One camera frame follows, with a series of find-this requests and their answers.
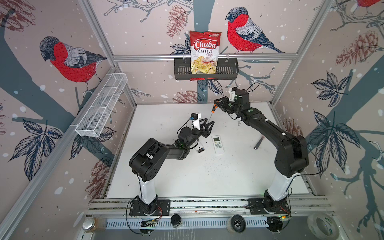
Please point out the pink handled brush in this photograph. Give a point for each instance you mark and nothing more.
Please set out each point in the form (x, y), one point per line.
(256, 147)

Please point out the black round knob left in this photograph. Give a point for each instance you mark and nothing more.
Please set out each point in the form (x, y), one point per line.
(176, 221)

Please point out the black wall basket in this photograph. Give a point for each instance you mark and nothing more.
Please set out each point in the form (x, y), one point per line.
(223, 69)

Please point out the orange black screwdriver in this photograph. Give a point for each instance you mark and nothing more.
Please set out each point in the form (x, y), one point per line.
(213, 109)

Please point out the aluminium front rail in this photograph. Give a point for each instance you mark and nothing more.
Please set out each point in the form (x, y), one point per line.
(202, 212)

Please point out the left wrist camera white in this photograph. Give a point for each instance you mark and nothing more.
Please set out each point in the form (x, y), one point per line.
(195, 118)

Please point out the clear tape roll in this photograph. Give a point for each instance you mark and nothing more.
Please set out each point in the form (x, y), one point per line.
(323, 226)

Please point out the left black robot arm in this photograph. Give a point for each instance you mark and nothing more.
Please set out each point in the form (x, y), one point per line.
(148, 160)

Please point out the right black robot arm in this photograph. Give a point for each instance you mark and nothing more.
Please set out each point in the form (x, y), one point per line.
(292, 153)

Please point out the white wire mesh shelf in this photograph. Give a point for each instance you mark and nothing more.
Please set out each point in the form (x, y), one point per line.
(98, 113)

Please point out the Chuba cassava chips bag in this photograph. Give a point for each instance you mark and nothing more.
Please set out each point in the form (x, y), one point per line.
(204, 52)

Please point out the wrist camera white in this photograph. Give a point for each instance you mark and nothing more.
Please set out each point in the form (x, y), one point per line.
(233, 94)
(195, 118)

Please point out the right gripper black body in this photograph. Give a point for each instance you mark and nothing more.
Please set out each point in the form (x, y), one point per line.
(231, 109)

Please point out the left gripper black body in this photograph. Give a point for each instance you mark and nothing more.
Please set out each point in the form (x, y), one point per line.
(200, 133)

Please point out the glass jar with lid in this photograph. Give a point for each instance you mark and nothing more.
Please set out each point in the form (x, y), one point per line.
(94, 224)

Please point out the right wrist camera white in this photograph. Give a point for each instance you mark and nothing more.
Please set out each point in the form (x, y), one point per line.
(233, 94)

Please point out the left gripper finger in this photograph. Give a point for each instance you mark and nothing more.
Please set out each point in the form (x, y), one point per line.
(208, 128)
(202, 123)

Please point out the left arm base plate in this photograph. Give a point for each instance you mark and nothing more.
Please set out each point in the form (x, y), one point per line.
(138, 208)

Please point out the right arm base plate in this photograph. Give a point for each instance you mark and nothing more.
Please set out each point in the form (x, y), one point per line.
(268, 206)

